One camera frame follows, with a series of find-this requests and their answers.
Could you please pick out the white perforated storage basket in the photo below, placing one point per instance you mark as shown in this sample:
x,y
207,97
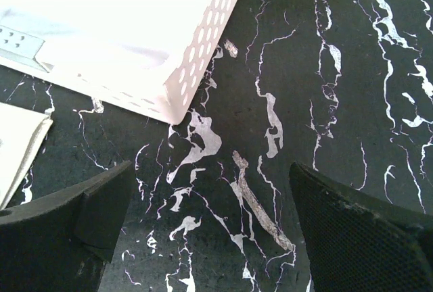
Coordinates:
x,y
146,56

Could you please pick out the white glove near right base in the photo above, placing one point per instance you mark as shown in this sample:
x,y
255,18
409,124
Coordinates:
x,y
22,133

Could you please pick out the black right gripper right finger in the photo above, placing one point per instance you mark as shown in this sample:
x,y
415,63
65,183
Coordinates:
x,y
356,242

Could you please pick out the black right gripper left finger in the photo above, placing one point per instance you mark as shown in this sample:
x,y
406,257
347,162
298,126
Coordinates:
x,y
63,241

